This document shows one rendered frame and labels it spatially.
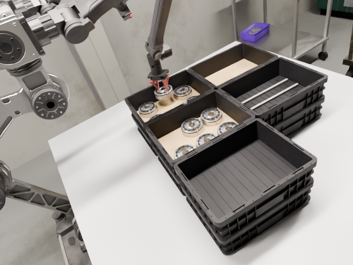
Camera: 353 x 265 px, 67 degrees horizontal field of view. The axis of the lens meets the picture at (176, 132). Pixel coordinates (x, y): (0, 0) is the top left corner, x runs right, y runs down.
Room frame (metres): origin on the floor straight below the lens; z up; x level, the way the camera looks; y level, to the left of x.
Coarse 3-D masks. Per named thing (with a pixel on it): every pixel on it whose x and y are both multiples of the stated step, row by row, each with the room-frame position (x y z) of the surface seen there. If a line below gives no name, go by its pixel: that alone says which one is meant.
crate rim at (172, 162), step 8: (224, 96) 1.02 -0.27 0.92; (248, 112) 0.84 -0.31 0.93; (248, 120) 0.79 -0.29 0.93; (232, 128) 0.78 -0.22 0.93; (152, 136) 0.88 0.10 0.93; (216, 136) 0.76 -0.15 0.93; (160, 144) 0.82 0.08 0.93; (192, 152) 0.72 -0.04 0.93; (168, 160) 0.73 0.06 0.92; (176, 160) 0.70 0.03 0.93
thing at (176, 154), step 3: (180, 147) 0.84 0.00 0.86; (183, 147) 0.84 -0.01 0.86; (186, 147) 0.83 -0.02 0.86; (189, 147) 0.82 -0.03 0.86; (192, 147) 0.82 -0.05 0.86; (195, 147) 0.81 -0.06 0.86; (177, 150) 0.82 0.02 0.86; (180, 150) 0.82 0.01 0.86; (174, 153) 0.81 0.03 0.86; (177, 153) 0.81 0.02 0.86; (174, 156) 0.80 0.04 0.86; (177, 156) 0.79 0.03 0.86
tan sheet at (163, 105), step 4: (192, 88) 1.32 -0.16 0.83; (192, 92) 1.28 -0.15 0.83; (196, 92) 1.26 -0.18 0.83; (172, 96) 1.30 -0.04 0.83; (160, 100) 1.29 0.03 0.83; (164, 100) 1.28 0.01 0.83; (168, 100) 1.27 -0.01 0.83; (172, 100) 1.26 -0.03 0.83; (176, 100) 1.24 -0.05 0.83; (180, 100) 1.23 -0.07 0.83; (184, 100) 1.22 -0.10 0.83; (156, 104) 1.27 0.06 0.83; (160, 104) 1.26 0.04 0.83; (164, 104) 1.25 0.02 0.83; (168, 104) 1.23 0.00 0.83; (172, 104) 1.22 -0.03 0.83; (176, 104) 1.21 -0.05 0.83; (180, 104) 1.20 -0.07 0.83; (160, 108) 1.22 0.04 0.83; (164, 108) 1.21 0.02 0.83; (168, 108) 1.19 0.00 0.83; (160, 112) 1.18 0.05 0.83; (164, 112) 1.17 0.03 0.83; (140, 116) 1.20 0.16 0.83; (144, 120) 1.15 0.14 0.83
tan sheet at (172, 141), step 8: (224, 120) 0.96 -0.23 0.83; (232, 120) 0.94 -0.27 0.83; (208, 128) 0.94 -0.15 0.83; (216, 128) 0.92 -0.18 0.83; (168, 136) 0.97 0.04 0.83; (176, 136) 0.95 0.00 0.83; (184, 136) 0.93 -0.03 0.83; (168, 144) 0.92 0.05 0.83; (176, 144) 0.90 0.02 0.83; (184, 144) 0.88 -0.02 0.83; (192, 144) 0.87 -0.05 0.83; (168, 152) 0.86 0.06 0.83
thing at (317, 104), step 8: (320, 104) 0.92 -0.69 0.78; (304, 112) 0.88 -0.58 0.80; (312, 112) 0.90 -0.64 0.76; (288, 120) 0.85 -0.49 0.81; (296, 120) 0.88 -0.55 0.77; (304, 120) 0.89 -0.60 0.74; (312, 120) 0.90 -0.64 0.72; (280, 128) 0.85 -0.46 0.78; (288, 128) 0.86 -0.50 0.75; (296, 128) 0.87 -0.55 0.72
